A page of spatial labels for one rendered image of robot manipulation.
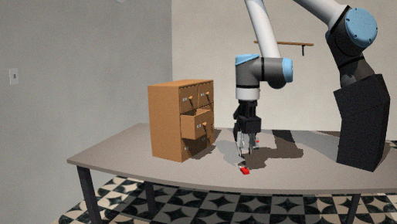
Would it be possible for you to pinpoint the brown wooden chest of drawers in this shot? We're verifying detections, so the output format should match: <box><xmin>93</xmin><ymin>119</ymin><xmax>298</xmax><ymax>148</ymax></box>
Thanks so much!
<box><xmin>148</xmin><ymin>80</ymin><xmax>213</xmax><ymax>163</ymax></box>

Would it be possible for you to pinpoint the brown wooden drawer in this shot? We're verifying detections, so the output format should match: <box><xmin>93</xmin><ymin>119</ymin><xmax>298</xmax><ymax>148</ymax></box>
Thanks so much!
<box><xmin>179</xmin><ymin>85</ymin><xmax>198</xmax><ymax>112</ymax></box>
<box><xmin>182</xmin><ymin>138</ymin><xmax>199</xmax><ymax>161</ymax></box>
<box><xmin>180</xmin><ymin>109</ymin><xmax>211</xmax><ymax>140</ymax></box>
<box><xmin>198</xmin><ymin>82</ymin><xmax>213</xmax><ymax>106</ymax></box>
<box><xmin>199</xmin><ymin>104</ymin><xmax>213</xmax><ymax>123</ymax></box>
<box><xmin>199</xmin><ymin>124</ymin><xmax>213</xmax><ymax>150</ymax></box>

